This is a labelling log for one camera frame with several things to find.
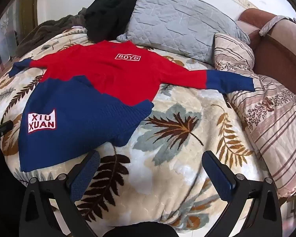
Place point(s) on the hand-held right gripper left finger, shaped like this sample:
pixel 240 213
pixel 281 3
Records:
pixel 86 172

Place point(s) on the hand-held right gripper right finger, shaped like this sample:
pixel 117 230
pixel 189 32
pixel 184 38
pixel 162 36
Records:
pixel 217 172

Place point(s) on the red and blue knit sweater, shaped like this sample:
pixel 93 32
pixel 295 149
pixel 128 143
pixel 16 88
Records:
pixel 93 86

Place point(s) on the leaf print plush blanket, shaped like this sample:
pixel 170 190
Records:
pixel 162 153

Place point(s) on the striped floral quilt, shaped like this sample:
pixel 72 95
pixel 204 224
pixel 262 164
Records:
pixel 268 108

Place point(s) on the brown fuzzy blanket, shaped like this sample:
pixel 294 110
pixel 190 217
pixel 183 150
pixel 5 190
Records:
pixel 44 33

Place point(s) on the brown sofa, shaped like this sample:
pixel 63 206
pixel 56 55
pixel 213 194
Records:
pixel 276 51

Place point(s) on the grey quilted pillow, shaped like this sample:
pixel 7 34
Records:
pixel 177 22

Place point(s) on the grey cloth on sofa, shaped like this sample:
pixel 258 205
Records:
pixel 278 23

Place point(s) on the black knit garment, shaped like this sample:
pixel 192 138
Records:
pixel 108 12

